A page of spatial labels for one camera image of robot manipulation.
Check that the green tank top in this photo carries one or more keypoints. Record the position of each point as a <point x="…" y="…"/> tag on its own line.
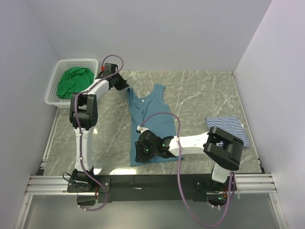
<point x="74" y="80"/>

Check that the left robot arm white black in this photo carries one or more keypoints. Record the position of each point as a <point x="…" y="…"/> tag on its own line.
<point x="84" y="117"/>

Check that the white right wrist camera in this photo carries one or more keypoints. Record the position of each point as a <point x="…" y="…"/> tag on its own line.
<point x="141" y="129"/>

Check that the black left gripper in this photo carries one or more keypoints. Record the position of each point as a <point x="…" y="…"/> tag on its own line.
<point x="124" y="84"/>

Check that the blue white striped tank top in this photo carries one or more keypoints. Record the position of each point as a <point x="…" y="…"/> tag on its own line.
<point x="230" y="124"/>

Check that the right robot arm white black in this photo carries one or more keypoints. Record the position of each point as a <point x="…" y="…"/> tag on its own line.
<point x="222" y="147"/>

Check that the teal tank top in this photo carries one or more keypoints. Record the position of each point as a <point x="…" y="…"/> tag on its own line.
<point x="153" y="112"/>

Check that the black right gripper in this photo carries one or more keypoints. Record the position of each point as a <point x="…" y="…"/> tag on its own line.
<point x="141" y="156"/>

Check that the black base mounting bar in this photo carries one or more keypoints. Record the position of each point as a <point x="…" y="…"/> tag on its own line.
<point x="195" y="187"/>

